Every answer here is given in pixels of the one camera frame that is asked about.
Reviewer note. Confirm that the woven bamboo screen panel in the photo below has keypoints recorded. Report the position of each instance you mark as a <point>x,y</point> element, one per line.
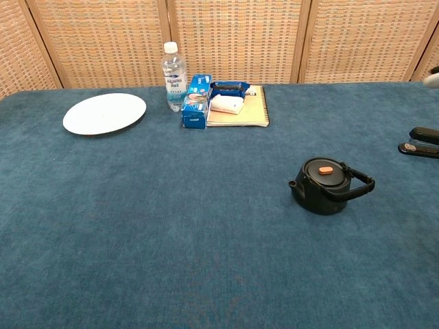
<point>240,37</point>
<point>103,41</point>
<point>363,37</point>
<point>430,58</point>
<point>20,51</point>

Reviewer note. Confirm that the tan spiral notebook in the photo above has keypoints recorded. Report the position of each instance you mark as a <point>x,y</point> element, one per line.
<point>255,113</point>

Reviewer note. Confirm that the blue cookie packet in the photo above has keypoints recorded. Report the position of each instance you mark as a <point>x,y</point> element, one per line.
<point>228,89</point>

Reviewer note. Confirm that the blue carpet tablecloth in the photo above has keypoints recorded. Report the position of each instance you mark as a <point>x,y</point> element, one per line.
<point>171,222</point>

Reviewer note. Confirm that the long blue cardboard box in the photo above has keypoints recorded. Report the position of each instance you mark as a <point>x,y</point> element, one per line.
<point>195,106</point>

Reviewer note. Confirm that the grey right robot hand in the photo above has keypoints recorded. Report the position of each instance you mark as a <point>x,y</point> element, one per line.
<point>433,79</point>

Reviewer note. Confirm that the white round plate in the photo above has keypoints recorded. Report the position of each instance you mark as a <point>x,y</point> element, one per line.
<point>103,114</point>

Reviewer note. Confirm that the black stapler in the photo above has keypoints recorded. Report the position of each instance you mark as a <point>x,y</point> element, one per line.
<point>425,135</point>

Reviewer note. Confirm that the clear plastic water bottle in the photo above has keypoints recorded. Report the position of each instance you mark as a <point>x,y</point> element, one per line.
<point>174,75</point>

